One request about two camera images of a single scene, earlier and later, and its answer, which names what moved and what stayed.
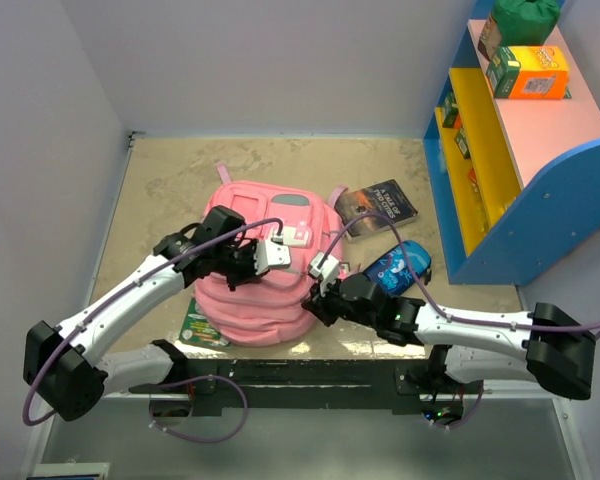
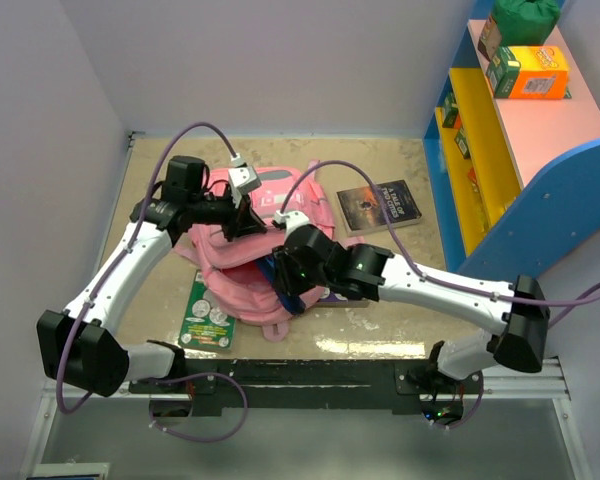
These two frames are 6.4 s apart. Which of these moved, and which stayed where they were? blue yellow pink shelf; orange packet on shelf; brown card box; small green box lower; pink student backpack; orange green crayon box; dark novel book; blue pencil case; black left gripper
Moved: black left gripper; blue pencil case; pink student backpack
Stayed: brown card box; orange packet on shelf; dark novel book; orange green crayon box; small green box lower; blue yellow pink shelf
